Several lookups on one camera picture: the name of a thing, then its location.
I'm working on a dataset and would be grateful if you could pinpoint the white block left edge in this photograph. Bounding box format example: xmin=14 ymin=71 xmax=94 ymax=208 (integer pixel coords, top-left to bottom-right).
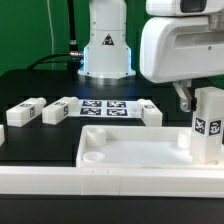
xmin=0 ymin=125 xmax=5 ymax=146

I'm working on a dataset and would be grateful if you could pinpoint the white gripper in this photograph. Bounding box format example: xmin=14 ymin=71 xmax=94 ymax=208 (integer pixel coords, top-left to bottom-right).
xmin=139 ymin=16 xmax=224 ymax=112

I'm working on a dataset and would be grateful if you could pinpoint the white front fence bar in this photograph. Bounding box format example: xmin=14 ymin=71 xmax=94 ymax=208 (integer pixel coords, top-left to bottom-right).
xmin=0 ymin=166 xmax=224 ymax=198

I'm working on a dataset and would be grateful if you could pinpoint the white desk top tray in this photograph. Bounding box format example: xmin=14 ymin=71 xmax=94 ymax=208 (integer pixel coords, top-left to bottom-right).
xmin=76 ymin=125 xmax=224 ymax=170

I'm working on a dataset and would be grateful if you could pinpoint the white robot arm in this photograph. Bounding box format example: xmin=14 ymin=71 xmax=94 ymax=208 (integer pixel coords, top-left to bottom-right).
xmin=78 ymin=0 xmax=224 ymax=112

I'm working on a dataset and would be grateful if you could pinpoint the white cable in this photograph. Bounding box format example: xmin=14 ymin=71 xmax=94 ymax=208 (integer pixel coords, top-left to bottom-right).
xmin=46 ymin=0 xmax=56 ymax=70

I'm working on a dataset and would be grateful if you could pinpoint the black cable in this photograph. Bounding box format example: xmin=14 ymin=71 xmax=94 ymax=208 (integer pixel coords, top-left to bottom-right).
xmin=27 ymin=50 xmax=85 ymax=70

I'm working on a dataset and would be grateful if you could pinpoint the white fiducial marker sheet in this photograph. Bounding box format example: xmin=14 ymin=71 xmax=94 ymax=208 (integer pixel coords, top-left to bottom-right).
xmin=69 ymin=99 xmax=141 ymax=118

